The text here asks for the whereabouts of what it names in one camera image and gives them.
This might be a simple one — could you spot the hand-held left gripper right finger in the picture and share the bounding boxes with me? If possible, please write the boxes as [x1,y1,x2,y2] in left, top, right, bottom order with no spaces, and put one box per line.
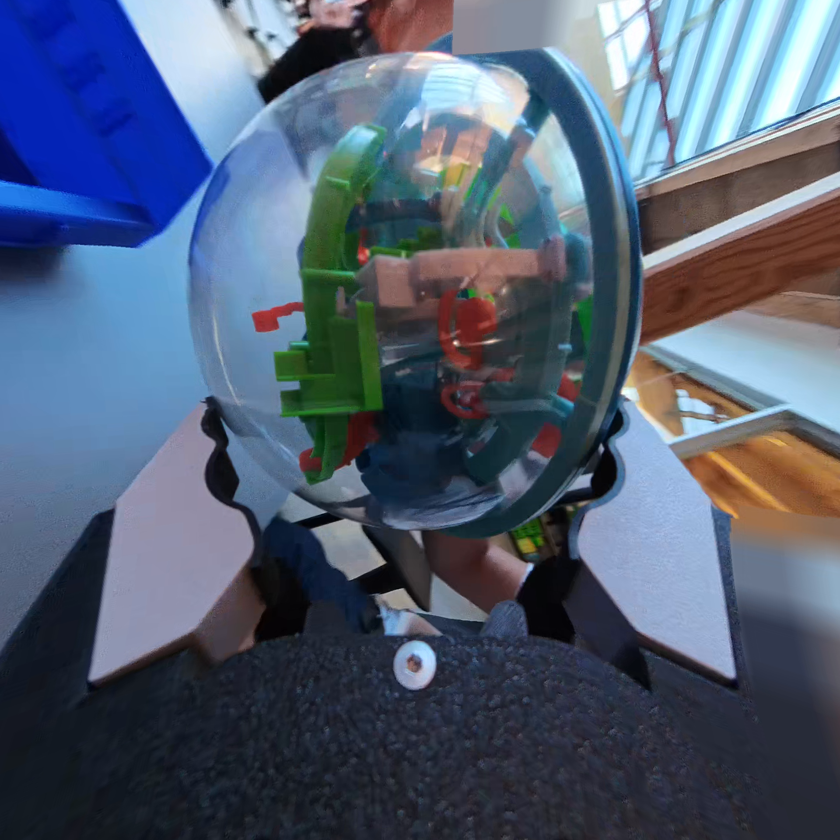
[563,400,739,688]

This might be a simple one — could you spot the large blue plastic bin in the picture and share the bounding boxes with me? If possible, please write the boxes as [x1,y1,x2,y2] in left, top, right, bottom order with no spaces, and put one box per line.
[0,0,214,249]

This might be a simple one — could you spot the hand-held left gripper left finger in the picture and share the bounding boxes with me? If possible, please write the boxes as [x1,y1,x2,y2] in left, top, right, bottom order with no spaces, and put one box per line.
[87,397,266,688]

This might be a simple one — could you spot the person's blue jeans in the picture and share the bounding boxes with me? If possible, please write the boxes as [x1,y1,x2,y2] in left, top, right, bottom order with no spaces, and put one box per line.
[262,518,383,634]

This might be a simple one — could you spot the clear plastic maze ball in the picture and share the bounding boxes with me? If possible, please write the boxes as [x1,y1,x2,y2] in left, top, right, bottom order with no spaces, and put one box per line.
[187,47,645,540]

